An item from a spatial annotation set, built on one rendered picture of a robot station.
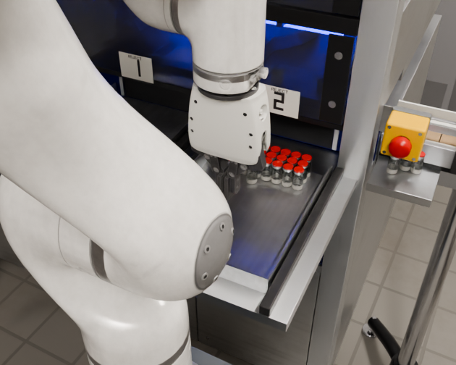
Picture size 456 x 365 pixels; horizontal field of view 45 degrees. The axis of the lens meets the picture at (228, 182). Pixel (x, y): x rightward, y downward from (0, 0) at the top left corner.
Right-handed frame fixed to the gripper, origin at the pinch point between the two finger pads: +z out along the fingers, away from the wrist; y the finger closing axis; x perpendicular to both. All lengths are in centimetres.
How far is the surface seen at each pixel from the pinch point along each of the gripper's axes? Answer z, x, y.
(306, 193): 22.0, -28.9, -2.8
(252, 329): 84, -38, 11
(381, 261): 110, -108, -13
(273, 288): 20.3, -2.0, -7.1
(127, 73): 10, -37, 44
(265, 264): 22.1, -7.7, -3.3
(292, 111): 9.9, -37.6, 4.5
